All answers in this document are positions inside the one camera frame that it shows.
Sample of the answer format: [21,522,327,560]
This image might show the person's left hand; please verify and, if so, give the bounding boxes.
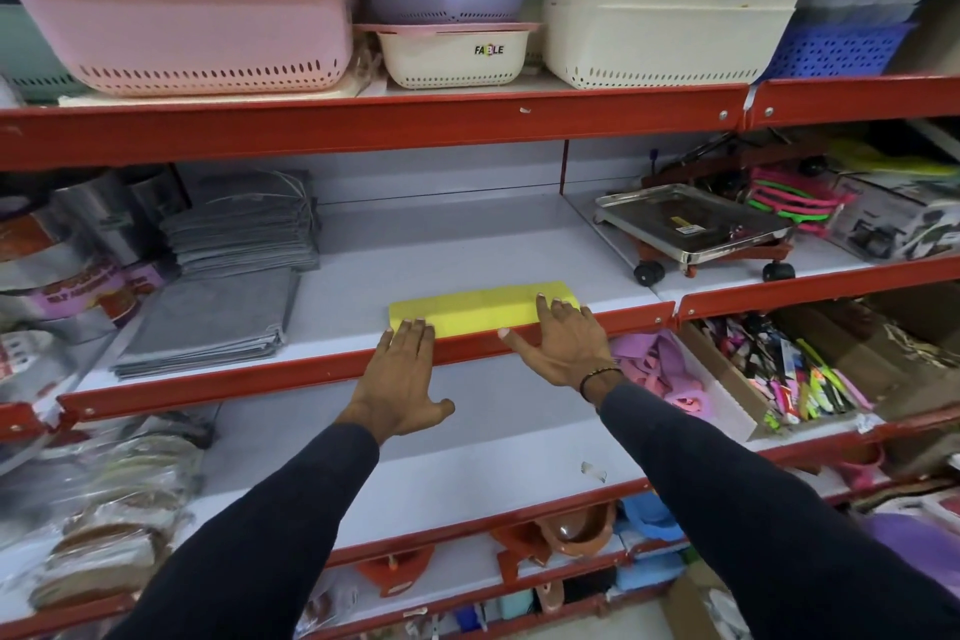
[335,319,456,446]

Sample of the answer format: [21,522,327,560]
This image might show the person's right hand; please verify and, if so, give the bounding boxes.
[498,294,628,410]

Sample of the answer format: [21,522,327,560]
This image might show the yellow cloth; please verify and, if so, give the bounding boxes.
[388,280,583,341]

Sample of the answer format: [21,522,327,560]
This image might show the person's left forearm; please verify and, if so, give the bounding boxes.
[105,422,381,640]

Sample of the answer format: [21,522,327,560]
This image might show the person's right forearm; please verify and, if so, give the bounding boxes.
[598,380,960,640]

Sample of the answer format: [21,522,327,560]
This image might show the pink plastic hooks pile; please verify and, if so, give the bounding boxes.
[609,330,712,417]

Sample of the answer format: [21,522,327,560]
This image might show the steel tray trolley with wheels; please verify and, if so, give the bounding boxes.
[594,182,798,288]

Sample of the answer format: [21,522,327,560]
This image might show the orange plastic holder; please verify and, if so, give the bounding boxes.
[355,545,437,599]
[490,522,555,585]

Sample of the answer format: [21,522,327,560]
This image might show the flat stack of grey cloths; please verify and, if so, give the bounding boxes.
[111,267,303,380]

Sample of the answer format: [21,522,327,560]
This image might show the brown plastic bowl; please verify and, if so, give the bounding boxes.
[535,502,618,559]

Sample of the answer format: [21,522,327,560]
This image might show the tall stack of grey cloths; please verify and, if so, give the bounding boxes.
[159,170,322,280]

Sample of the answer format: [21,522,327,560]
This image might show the cardboard box of coloured pens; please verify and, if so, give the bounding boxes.
[677,312,877,440]

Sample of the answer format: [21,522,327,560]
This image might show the blue plastic container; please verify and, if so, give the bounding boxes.
[618,491,685,545]

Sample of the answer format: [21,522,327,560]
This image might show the red metal shelf rack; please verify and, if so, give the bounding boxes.
[0,74,960,640]

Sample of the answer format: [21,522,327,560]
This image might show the pink and green plastic tools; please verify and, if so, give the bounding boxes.
[745,165,858,237]

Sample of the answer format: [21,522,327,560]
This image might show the light blue plastic box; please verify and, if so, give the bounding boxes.
[613,551,688,593]

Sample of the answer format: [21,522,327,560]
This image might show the small cream basket pink rim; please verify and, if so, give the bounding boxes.
[355,22,541,91]

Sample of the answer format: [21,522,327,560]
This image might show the large cream plastic tub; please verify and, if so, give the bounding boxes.
[543,0,804,91]

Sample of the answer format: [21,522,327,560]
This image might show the open cardboard carton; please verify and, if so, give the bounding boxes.
[658,560,753,640]

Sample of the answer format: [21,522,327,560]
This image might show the brown cardboard box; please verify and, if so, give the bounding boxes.
[772,281,960,425]

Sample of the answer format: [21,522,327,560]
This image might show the pink plastic mug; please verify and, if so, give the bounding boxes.
[834,443,888,492]

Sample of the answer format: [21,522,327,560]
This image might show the cream flat tray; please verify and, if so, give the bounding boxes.
[58,71,369,109]

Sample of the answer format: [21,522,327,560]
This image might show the steel canisters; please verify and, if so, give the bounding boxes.
[51,165,190,267]

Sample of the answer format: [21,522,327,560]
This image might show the pile of packed brown scrubbers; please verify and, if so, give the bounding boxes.
[0,410,220,612]

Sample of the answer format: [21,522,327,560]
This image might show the printed product box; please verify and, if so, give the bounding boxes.
[825,170,960,263]

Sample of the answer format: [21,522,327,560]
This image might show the pile of foil roll packets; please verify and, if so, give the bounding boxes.
[0,197,181,408]

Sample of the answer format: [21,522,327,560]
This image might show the yellow green plastic packet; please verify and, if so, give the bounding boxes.
[825,137,960,182]

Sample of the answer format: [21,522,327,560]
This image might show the blue woven plastic basket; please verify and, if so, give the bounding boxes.
[759,21,918,83]

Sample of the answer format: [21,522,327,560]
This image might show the large pink plastic basket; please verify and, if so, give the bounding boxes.
[3,0,360,98]

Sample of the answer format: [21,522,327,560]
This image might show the purple plastic item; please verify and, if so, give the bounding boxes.
[861,510,960,601]

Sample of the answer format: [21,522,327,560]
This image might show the teal plastic basket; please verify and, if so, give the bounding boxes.
[0,3,87,104]

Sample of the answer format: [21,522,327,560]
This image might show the black bead bracelet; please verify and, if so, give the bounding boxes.
[578,366,624,402]

